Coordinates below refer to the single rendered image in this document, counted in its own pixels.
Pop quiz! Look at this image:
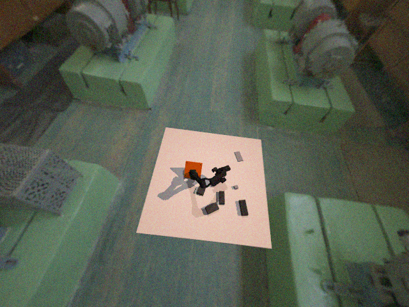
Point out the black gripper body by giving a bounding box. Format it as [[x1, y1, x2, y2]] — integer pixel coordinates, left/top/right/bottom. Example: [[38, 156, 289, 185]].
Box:
[[212, 167, 226, 183]]

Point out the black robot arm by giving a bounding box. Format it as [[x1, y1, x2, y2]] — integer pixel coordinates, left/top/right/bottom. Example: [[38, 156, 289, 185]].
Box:
[[189, 165, 231, 188]]

